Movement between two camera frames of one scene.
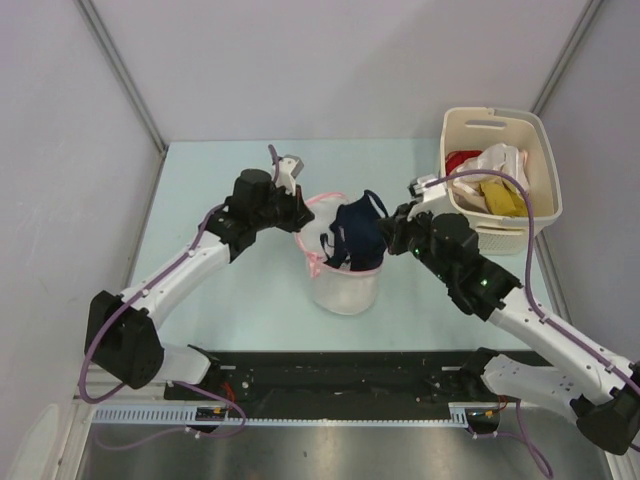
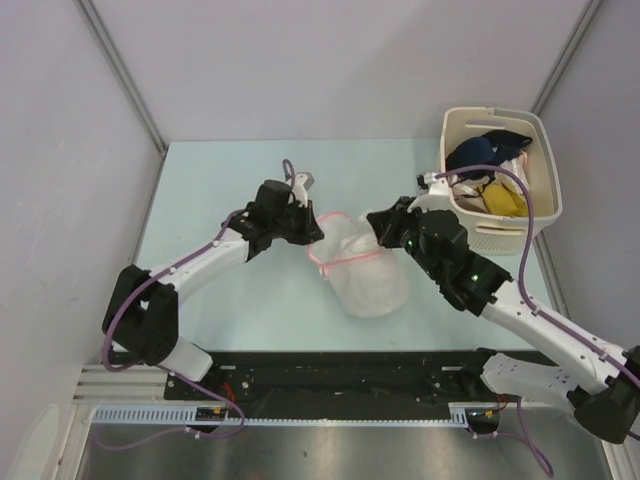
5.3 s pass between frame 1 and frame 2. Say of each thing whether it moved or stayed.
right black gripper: stayed
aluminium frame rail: stayed
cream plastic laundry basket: stayed
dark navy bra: moved
